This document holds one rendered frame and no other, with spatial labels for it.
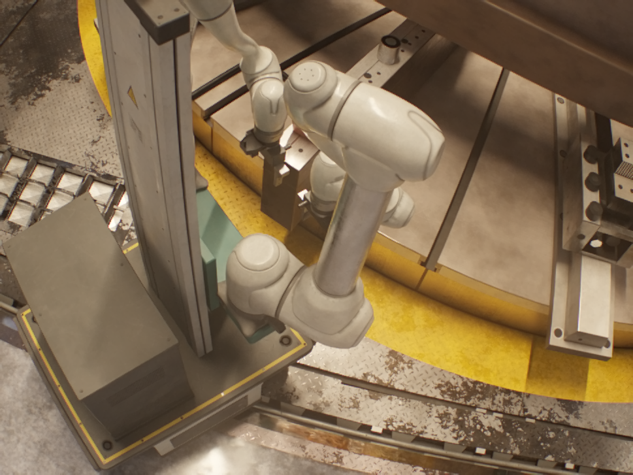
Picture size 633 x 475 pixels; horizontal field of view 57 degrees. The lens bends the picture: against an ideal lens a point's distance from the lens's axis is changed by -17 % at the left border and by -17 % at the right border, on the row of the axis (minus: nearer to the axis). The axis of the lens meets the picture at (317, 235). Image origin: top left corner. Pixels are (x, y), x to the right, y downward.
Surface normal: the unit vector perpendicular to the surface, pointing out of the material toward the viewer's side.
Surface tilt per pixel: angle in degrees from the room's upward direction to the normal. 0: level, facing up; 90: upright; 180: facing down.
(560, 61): 90
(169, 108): 90
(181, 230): 90
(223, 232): 0
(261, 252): 6
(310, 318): 76
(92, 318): 0
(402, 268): 90
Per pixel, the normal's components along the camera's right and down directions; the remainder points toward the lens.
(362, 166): -0.50, 0.68
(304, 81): -0.21, -0.34
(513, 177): 0.11, -0.50
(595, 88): -0.31, 0.81
